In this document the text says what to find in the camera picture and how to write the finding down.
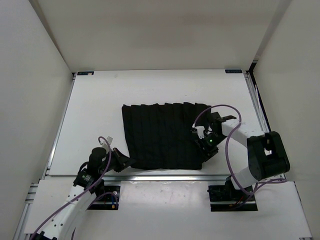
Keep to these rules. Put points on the left aluminium frame rail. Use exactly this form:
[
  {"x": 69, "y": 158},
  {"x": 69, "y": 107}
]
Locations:
[{"x": 20, "y": 229}]

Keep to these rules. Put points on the black pleated skirt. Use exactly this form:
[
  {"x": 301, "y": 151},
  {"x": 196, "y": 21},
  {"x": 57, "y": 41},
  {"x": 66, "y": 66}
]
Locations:
[{"x": 159, "y": 136}]

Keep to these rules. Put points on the blue label sticker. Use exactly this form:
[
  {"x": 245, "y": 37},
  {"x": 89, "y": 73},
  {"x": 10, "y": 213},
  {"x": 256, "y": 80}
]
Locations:
[
  {"x": 85, "y": 73},
  {"x": 233, "y": 71}
]

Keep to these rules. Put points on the front aluminium rail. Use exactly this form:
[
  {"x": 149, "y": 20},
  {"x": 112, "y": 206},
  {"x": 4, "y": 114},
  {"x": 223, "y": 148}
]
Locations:
[{"x": 163, "y": 178}]

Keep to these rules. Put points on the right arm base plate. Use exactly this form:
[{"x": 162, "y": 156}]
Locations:
[{"x": 225, "y": 198}]

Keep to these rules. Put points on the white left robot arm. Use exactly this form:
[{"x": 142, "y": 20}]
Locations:
[{"x": 87, "y": 188}]

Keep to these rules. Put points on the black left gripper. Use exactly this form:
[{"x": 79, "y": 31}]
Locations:
[{"x": 123, "y": 161}]

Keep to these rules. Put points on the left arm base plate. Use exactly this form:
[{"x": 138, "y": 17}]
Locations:
[{"x": 108, "y": 197}]

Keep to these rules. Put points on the right blue label sticker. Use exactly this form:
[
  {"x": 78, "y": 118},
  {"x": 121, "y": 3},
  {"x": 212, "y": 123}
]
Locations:
[{"x": 233, "y": 71}]

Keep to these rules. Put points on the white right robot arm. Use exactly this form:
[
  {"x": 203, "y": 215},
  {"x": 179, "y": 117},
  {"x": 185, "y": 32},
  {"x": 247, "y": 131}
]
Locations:
[{"x": 266, "y": 154}]

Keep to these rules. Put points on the left blue label sticker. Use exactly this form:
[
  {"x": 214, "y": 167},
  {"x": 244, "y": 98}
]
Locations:
[{"x": 85, "y": 73}]

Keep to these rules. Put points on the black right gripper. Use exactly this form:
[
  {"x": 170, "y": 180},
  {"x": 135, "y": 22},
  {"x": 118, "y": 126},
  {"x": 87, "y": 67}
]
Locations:
[{"x": 207, "y": 152}]

